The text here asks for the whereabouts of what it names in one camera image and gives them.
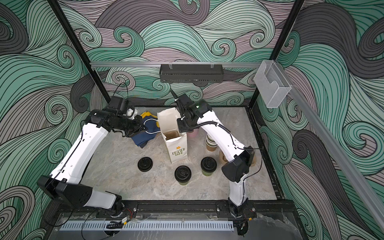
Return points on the black cup lid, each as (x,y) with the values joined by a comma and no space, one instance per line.
(183,174)
(208,164)
(145,164)

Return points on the white paper takeout bag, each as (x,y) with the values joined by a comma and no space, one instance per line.
(176,142)

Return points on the yellow cloth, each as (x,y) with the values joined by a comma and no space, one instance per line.
(148,115)

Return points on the pink cup holder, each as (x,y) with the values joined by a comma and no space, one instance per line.
(193,134)

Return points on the black wall shelf tray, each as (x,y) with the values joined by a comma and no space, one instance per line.
(191,73)

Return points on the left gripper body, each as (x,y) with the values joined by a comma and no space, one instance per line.
(131,127)

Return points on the clear acrylic wall holder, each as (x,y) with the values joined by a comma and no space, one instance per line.
(272,83)

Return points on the stack of paper cups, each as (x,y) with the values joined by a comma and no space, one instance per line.
(211,145)

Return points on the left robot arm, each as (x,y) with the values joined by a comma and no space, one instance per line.
(64,182)

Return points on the navy blue cloth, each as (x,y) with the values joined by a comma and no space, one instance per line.
(142,138)

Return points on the green paper coffee cup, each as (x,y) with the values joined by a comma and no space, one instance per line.
(183,183)

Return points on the white slotted cable duct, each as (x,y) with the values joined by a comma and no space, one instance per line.
(150,226)

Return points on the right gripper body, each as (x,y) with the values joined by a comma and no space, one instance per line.
(186,124)

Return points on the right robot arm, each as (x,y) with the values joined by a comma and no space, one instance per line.
(238,155)

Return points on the brown pulp cup carrier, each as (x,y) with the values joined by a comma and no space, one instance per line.
(171,135)

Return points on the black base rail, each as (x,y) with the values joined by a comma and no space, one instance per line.
(215,208)

